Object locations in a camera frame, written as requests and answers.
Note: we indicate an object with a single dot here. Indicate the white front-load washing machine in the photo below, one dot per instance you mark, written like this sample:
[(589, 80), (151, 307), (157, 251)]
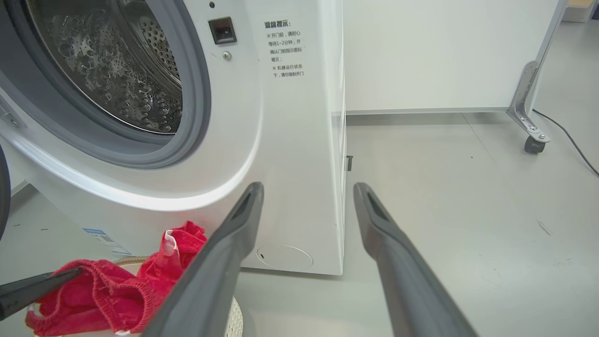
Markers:
[(290, 164)]

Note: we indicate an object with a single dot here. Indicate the metal partition foot with caster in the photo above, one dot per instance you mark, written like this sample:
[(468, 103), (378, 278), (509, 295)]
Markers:
[(526, 107)]

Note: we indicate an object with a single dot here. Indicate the stainless steel washing machine drum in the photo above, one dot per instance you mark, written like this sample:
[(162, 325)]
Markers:
[(107, 65)]

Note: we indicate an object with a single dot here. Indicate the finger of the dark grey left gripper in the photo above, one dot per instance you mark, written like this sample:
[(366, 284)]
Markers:
[(32, 288)]

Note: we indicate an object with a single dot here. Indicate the round white filter cover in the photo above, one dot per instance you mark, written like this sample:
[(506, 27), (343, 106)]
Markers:
[(284, 256)]

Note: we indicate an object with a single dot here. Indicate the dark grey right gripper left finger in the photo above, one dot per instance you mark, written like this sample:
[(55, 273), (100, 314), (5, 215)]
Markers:
[(210, 281)]

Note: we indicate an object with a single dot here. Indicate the blue energy label sticker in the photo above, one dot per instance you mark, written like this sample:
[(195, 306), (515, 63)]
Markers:
[(105, 239)]

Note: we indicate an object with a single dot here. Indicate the red cloth garment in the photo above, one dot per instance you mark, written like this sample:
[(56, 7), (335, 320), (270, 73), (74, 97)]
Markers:
[(112, 295)]

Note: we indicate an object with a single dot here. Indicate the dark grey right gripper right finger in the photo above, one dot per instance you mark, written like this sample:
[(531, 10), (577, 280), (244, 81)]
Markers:
[(412, 281)]

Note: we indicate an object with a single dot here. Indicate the cream perforated laundry basket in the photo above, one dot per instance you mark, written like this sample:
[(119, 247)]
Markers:
[(235, 318)]

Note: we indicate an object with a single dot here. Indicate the small black bracket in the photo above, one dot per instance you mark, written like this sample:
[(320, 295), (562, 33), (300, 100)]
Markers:
[(349, 164)]

